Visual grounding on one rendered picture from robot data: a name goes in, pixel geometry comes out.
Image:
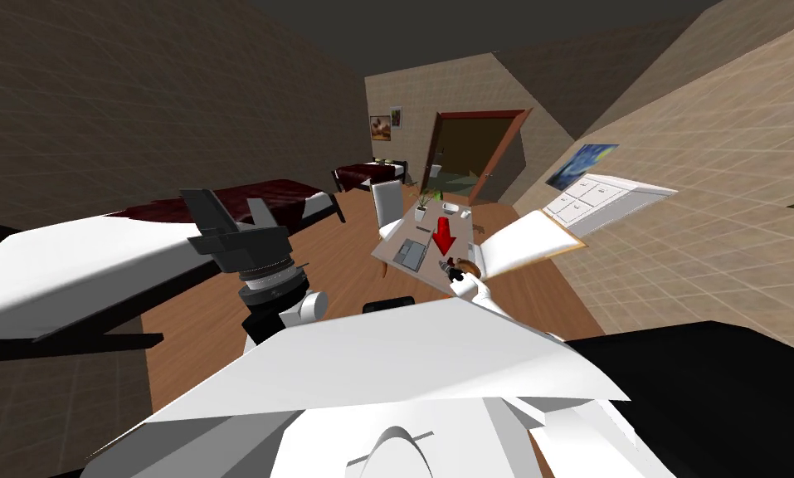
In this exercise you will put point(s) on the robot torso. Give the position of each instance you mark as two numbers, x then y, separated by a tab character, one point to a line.
396	372

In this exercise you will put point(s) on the white dresser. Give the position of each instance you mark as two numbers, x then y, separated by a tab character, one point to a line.
599	199

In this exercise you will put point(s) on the white wood-edged panel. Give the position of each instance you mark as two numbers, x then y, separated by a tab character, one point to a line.
526	244

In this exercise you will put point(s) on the beige table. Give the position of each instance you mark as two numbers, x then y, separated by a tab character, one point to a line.
402	234

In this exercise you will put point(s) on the small dark red bed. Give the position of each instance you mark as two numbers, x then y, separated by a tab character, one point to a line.
367	174

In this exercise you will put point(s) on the potted green plant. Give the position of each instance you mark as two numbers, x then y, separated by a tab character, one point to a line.
423	204

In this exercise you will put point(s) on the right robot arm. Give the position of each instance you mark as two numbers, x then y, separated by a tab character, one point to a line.
484	293

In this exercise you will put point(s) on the blue night sky painting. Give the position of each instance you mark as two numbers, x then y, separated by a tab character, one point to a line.
581	166

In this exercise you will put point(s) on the small pale picture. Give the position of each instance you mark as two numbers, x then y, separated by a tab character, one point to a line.
396	117

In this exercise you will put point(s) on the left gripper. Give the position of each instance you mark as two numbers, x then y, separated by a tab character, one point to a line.
247	249

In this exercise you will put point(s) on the white bowl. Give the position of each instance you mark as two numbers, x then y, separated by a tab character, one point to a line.
451	209

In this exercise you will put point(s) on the white chair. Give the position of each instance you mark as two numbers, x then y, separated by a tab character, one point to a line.
388	199

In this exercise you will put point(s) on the grey laptop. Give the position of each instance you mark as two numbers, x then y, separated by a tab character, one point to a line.
412	255

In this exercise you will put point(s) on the brown door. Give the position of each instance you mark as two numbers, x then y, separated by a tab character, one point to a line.
506	162

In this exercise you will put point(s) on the red arrow-shaped object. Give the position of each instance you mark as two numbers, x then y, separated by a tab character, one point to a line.
444	238

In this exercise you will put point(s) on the bed with dark red cover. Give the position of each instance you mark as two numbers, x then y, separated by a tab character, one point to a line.
84	265

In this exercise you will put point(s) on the brown round bread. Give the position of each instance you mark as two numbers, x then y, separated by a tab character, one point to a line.
470	268

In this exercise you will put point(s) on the brown landscape picture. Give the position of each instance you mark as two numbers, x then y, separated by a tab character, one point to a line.
380	128

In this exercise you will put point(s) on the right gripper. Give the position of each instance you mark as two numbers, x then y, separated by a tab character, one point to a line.
451	269

